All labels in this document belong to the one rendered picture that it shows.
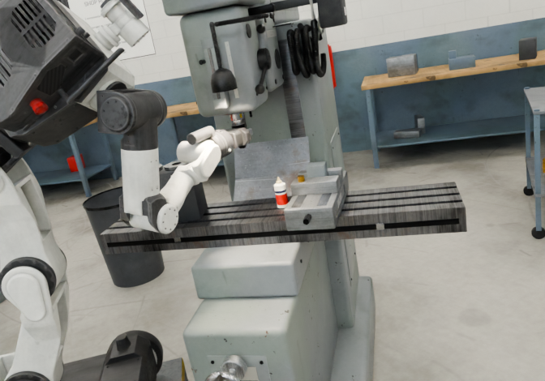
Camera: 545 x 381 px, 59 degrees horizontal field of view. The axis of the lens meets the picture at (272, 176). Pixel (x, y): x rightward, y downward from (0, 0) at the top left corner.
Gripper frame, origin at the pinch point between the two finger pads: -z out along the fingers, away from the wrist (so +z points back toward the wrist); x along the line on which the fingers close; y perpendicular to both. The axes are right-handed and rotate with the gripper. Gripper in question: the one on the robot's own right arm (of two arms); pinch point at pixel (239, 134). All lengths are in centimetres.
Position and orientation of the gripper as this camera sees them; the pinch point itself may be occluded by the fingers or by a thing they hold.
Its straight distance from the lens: 162.5
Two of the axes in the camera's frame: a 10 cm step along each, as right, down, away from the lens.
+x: -8.7, 0.1, 4.9
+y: 1.7, 9.5, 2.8
